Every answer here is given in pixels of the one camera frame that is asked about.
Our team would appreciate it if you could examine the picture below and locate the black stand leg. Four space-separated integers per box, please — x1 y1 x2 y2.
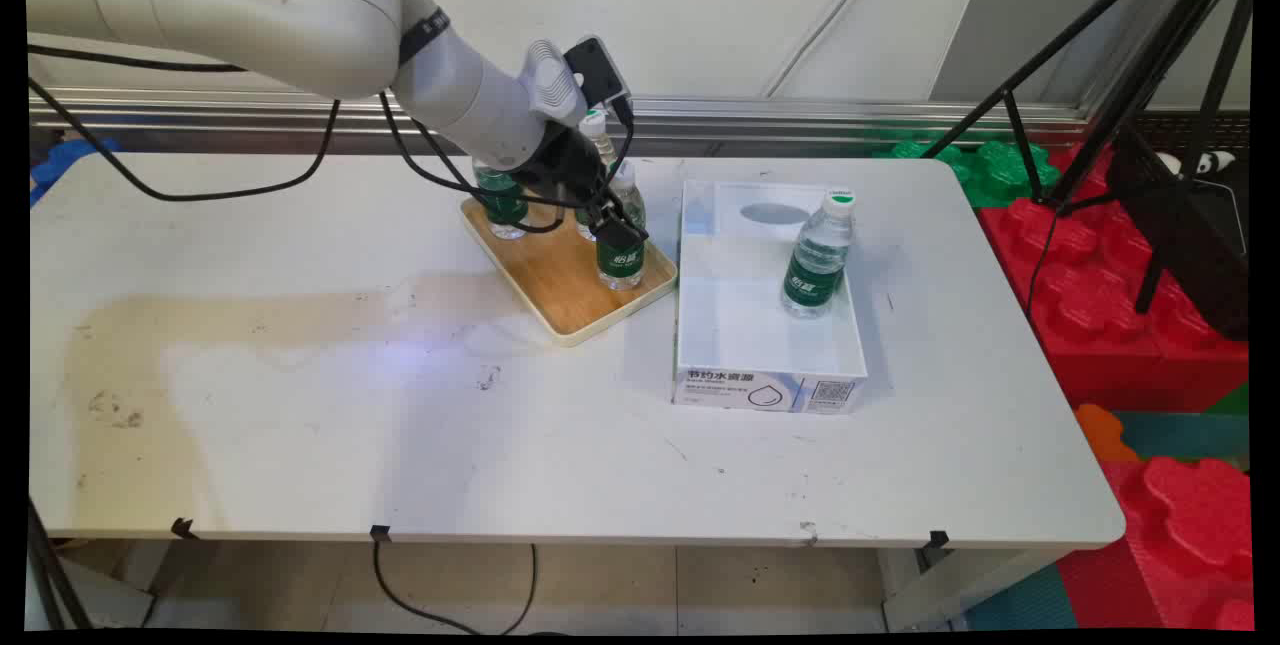
28 500 86 631

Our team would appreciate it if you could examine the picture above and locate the white open cardboard box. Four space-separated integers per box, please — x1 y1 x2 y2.
672 179 869 416

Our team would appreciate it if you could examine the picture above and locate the green foam block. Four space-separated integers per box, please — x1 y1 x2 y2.
870 130 1061 209

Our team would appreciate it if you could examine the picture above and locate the blue foam block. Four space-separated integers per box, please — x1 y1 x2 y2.
28 137 121 206

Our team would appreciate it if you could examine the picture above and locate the large red foam block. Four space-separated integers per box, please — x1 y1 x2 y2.
975 140 1251 413

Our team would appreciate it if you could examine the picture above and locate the thin black camera cable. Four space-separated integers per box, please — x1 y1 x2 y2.
378 90 637 234

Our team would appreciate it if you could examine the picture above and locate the wooden tray with cream rim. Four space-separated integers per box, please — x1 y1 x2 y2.
460 195 679 348

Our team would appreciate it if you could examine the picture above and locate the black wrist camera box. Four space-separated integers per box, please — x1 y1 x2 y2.
563 36 634 116

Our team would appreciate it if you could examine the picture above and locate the white table leg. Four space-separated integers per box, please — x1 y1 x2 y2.
880 547 1071 632

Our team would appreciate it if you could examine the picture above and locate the panda plush toy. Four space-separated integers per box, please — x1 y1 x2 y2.
1155 150 1238 178

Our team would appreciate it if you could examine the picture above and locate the orange foam block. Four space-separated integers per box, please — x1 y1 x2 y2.
1075 403 1141 464

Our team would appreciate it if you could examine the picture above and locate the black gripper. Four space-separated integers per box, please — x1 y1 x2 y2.
520 123 651 248

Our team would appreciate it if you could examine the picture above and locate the black floor cable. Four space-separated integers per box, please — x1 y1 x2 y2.
372 528 541 636

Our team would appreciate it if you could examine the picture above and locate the aluminium wall rail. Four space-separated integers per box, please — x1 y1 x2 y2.
28 88 1091 148

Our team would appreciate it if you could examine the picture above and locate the teal foam mat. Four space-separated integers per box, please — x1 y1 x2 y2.
965 410 1251 631

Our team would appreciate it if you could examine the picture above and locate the black mesh basket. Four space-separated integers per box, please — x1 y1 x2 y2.
1105 115 1251 341

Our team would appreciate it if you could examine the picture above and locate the thin black tripod cable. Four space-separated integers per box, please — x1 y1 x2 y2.
1027 190 1063 318

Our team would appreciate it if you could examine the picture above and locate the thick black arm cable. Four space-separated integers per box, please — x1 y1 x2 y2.
27 43 342 203

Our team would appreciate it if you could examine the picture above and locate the green label water bottle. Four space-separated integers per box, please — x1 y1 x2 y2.
472 157 531 241
575 109 617 242
596 161 648 292
780 189 858 320

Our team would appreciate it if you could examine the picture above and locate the black tripod stand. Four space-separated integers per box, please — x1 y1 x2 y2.
920 0 1256 316

